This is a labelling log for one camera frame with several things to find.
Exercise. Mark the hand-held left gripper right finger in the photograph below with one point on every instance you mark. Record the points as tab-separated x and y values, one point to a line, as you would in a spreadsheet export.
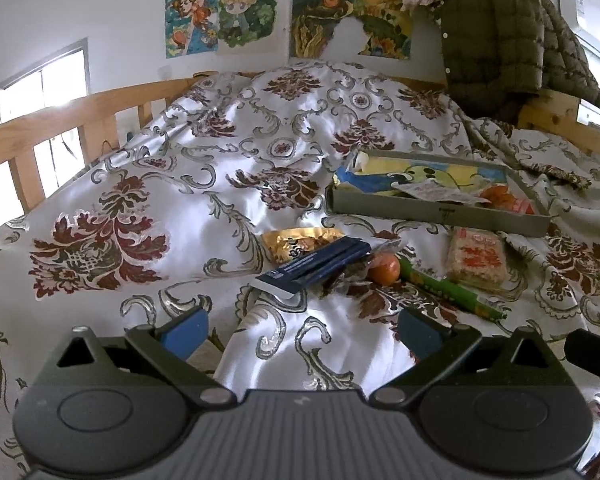
420	335

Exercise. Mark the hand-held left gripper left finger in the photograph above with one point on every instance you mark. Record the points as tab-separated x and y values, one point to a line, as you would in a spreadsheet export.
185	332

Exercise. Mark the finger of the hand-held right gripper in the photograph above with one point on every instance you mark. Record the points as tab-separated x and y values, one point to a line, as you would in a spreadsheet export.
595	352

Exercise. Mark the green tube snack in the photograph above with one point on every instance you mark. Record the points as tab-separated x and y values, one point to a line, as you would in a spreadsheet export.
440	287

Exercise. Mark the mandarin orange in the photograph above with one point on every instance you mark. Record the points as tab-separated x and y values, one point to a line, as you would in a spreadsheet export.
384	269

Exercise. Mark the clear brown snack packet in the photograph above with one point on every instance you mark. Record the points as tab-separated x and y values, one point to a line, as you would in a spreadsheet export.
347	280

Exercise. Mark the clear rice cracker packet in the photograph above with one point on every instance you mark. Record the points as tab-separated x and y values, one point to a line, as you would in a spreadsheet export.
477	257

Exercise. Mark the grey-green tray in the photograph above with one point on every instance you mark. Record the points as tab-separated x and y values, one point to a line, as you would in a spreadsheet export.
430	215

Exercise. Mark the dark blue snack packet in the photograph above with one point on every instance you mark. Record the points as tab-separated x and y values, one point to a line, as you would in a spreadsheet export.
320	260

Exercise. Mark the gold snack packet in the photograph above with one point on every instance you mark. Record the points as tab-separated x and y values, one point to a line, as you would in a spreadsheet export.
290	245

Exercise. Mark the white packet with red label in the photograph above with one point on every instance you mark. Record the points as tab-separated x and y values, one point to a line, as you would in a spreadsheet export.
440	192

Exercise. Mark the orange snack packet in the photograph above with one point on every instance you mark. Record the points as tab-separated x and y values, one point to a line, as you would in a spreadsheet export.
500	194

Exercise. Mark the small pink-red snack packet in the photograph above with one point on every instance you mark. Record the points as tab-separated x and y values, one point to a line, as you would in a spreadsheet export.
525	206

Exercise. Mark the olive puffer jacket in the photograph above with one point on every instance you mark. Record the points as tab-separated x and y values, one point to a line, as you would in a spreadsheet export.
490	35

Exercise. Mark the white air conditioner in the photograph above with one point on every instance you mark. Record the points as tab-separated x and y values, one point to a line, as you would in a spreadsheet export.
595	35

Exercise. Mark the window with grey frame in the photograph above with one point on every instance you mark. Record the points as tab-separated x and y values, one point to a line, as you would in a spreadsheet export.
30	90

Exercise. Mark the cartoon girl wall poster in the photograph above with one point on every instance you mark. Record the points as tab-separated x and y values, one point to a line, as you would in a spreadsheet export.
190	20

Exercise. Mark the blond character wall poster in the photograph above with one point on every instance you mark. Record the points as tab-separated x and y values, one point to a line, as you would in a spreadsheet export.
247	12

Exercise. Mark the orange green wall poster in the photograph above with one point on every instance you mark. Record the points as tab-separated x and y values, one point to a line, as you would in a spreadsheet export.
320	20

